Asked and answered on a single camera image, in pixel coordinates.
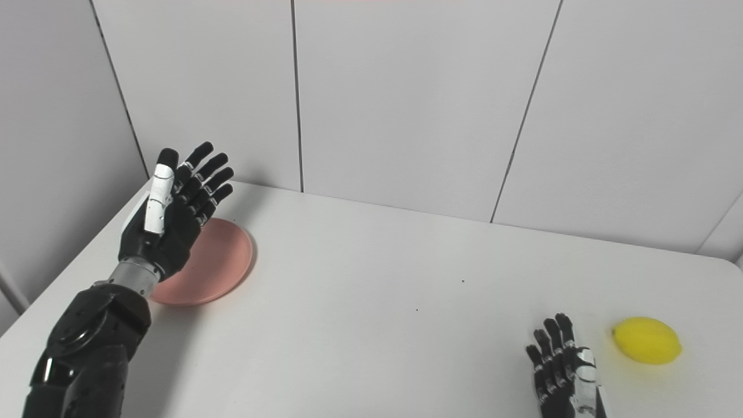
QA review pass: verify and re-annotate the pink plate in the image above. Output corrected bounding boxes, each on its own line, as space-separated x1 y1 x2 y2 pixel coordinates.
150 218 254 307

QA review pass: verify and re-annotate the yellow lemon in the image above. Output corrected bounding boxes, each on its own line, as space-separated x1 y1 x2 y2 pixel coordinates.
611 316 683 365

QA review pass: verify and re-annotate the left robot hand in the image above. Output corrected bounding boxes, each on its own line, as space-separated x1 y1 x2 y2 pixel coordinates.
118 141 235 282

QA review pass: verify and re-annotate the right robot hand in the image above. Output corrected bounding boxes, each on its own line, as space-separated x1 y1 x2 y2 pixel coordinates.
526 313 607 418

